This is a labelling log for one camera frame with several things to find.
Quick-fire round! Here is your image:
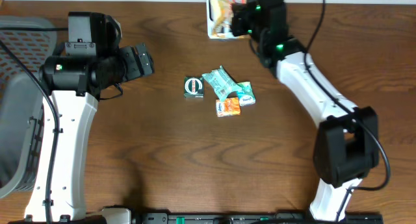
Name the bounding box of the yellow white snack bag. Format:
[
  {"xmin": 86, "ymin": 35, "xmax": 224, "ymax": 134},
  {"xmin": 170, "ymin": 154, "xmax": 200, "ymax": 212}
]
[{"xmin": 206, "ymin": 0, "xmax": 247, "ymax": 40}]

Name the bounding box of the green Zam-Buk box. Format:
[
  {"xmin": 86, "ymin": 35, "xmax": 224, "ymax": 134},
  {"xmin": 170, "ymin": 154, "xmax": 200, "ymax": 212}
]
[{"xmin": 184, "ymin": 77, "xmax": 204, "ymax": 98}]

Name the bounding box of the teal wet wipes pack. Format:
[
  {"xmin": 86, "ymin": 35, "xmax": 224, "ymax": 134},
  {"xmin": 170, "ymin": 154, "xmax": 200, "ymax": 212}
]
[{"xmin": 202, "ymin": 66, "xmax": 242, "ymax": 101}]

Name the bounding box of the green Kleenex tissue pack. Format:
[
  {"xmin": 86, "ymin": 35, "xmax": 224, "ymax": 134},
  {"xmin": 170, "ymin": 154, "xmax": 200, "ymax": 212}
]
[{"xmin": 237, "ymin": 81, "xmax": 256, "ymax": 106}]

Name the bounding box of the orange Kleenex tissue pack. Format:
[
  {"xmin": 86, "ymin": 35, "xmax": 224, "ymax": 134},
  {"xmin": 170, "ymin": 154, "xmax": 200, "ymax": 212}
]
[{"xmin": 215, "ymin": 97, "xmax": 241, "ymax": 118}]

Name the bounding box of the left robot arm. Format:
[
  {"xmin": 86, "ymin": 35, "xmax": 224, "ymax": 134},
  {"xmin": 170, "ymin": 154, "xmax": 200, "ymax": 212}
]
[{"xmin": 23, "ymin": 12, "xmax": 154, "ymax": 223}]

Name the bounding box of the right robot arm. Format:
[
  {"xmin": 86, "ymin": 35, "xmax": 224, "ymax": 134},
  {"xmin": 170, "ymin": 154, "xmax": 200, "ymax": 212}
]
[{"xmin": 231, "ymin": 0, "xmax": 384, "ymax": 223}]

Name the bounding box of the white barcode scanner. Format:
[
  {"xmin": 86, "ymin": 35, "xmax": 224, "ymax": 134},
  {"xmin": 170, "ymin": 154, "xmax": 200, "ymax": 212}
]
[{"xmin": 206, "ymin": 0, "xmax": 248, "ymax": 41}]

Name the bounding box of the grey plastic mesh basket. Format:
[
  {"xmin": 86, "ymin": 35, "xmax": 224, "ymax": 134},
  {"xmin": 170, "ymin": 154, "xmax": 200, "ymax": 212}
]
[{"xmin": 1, "ymin": 16, "xmax": 57, "ymax": 197}]

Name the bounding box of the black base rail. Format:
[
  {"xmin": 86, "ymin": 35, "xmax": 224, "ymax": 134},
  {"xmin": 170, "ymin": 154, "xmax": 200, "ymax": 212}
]
[{"xmin": 9, "ymin": 204, "xmax": 384, "ymax": 224}]

